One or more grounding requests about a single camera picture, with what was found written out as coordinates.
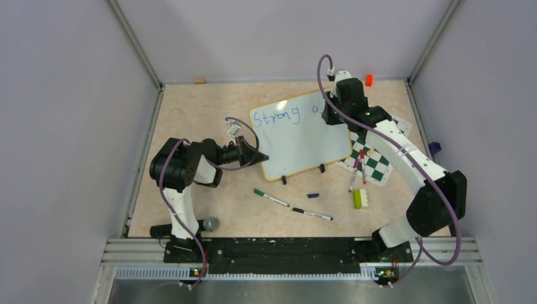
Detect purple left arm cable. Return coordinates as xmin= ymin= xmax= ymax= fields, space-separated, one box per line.
xmin=158 ymin=117 xmax=259 ymax=290

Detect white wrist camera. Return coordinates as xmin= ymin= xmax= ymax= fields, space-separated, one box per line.
xmin=327 ymin=69 xmax=353 ymax=85
xmin=226 ymin=120 xmax=241 ymax=143

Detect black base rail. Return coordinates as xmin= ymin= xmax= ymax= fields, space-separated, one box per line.
xmin=163 ymin=237 xmax=414 ymax=275

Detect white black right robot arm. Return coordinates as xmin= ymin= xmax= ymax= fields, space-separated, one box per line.
xmin=321 ymin=72 xmax=467 ymax=261

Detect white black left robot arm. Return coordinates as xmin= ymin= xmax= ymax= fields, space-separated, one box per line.
xmin=149 ymin=136 xmax=269 ymax=262

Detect green capped marker pen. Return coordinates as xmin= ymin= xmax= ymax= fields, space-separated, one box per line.
xmin=253 ymin=189 xmax=291 ymax=208

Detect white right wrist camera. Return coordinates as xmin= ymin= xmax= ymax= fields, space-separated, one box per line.
xmin=327 ymin=69 xmax=353 ymax=85

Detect red capped marker pen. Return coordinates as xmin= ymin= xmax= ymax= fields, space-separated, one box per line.
xmin=360 ymin=149 xmax=367 ymax=184

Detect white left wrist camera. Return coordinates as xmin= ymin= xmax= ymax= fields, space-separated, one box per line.
xmin=226 ymin=120 xmax=241 ymax=143

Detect purple small object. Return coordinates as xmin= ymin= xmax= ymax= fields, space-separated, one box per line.
xmin=428 ymin=142 xmax=442 ymax=155

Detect orange red small block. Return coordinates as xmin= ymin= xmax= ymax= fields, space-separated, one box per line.
xmin=365 ymin=74 xmax=374 ymax=87

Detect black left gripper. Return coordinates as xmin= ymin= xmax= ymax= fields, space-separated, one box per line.
xmin=214 ymin=136 xmax=269 ymax=168

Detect black capped marker pen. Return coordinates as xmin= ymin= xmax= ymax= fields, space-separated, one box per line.
xmin=292 ymin=208 xmax=334 ymax=221

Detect green white chess mat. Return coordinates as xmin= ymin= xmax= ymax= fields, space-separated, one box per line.
xmin=337 ymin=132 xmax=393 ymax=186

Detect green white toy brick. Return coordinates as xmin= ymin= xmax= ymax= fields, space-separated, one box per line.
xmin=352 ymin=189 xmax=369 ymax=210

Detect yellow framed whiteboard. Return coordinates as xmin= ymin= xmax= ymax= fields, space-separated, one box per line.
xmin=250 ymin=91 xmax=352 ymax=181

